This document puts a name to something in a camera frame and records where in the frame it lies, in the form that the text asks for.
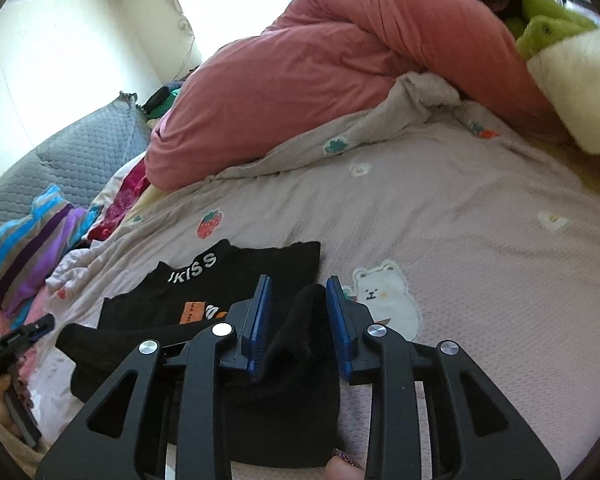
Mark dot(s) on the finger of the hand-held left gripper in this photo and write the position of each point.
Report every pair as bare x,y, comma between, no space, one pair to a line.
22,410
35,330

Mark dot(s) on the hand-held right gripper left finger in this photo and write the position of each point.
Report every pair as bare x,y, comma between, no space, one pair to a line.
257,330

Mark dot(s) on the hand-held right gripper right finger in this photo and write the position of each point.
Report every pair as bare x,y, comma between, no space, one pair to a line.
339,332

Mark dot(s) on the black sweater with orange cuffs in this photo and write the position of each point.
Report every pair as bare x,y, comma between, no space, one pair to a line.
290,410

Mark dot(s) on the green folded clothes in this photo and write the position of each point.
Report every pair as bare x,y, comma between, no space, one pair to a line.
172,96

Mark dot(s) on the person's right hand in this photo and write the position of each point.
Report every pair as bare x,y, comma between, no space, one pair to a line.
342,467

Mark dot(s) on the pink quilted sheet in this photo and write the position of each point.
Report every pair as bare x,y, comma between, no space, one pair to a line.
37,367

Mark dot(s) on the striped pillow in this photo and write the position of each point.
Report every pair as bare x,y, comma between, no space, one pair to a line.
35,250

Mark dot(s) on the dark red cloth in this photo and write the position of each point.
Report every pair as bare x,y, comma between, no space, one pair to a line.
125,200

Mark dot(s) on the strawberry print bed quilt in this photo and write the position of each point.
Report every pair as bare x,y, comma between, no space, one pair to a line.
480,260

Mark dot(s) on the pink duvet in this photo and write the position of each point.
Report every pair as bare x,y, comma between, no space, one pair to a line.
305,60

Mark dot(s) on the cream fleece blanket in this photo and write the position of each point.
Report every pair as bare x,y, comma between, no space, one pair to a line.
580,90

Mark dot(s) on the green plush cloth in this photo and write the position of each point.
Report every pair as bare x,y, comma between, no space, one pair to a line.
545,30

